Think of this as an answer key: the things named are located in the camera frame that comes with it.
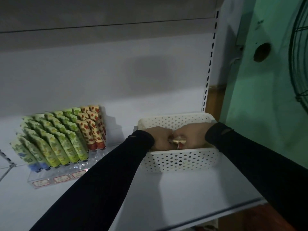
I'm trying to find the white store shelf unit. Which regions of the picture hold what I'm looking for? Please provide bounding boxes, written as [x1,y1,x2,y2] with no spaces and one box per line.
[0,0,268,231]

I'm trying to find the person's right forearm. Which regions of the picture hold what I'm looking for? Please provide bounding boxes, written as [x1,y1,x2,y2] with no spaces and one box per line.
[205,122,308,231]

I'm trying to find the person's right hand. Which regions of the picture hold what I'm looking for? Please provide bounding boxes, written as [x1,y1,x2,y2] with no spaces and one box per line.
[172,122,216,148]

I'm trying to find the row of cream tubes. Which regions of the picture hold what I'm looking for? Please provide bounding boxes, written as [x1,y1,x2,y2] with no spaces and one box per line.
[20,105,106,140]

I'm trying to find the white perforated basket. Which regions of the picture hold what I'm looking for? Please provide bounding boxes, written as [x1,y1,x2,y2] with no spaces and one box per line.
[137,112,222,173]

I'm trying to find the person's left hand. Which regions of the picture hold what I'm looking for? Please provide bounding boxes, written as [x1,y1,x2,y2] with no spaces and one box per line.
[143,126,174,152]

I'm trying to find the clear acrylic display rack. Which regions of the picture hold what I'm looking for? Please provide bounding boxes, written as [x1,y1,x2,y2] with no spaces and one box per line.
[27,144,109,190]

